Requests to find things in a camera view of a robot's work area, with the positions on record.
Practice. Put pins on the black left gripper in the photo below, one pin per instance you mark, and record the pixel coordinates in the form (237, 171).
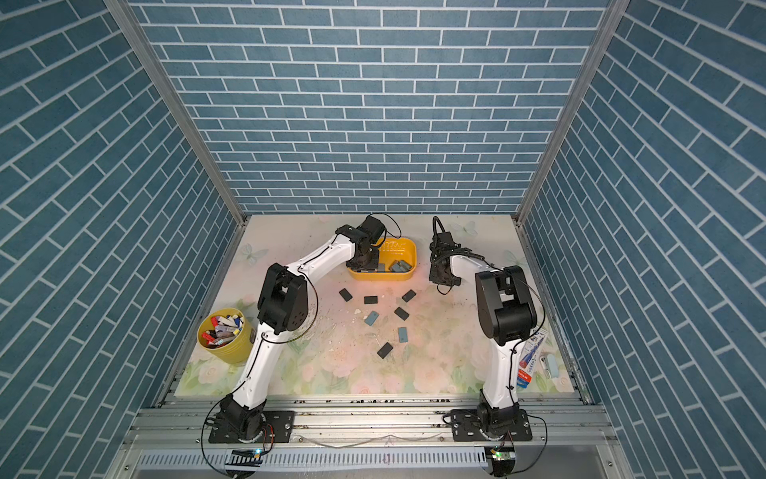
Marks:
(374, 266)

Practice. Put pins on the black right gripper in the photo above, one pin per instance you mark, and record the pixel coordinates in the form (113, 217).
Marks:
(434, 277)

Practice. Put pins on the light blue eraser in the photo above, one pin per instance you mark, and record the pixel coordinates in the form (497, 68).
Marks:
(371, 318)

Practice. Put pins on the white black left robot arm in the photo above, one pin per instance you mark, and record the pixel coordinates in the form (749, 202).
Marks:
(282, 308)

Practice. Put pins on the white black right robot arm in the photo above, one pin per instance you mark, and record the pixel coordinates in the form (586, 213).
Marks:
(507, 317)

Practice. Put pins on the yellow plastic storage box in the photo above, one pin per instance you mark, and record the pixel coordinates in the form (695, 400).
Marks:
(394, 260)

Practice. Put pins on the red blue glue tube package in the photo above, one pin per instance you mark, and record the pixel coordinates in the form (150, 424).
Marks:
(530, 357)

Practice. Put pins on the small white teal item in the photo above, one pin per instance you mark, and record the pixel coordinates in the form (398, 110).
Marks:
(550, 366)

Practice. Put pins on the yellow cup of pens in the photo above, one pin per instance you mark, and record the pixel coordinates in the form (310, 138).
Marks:
(227, 335)

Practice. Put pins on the right electronics board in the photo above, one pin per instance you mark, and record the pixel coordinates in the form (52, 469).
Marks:
(501, 461)

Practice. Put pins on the electronics board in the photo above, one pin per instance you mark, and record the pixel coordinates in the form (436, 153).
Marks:
(244, 462)
(501, 461)

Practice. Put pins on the left electronics board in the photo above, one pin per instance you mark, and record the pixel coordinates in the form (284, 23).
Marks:
(244, 462)

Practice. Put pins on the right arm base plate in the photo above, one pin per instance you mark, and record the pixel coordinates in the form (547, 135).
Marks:
(471, 425)

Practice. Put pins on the aluminium mounting rail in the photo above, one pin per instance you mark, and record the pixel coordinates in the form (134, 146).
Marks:
(558, 419)

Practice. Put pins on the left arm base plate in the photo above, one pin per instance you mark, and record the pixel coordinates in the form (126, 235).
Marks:
(271, 427)

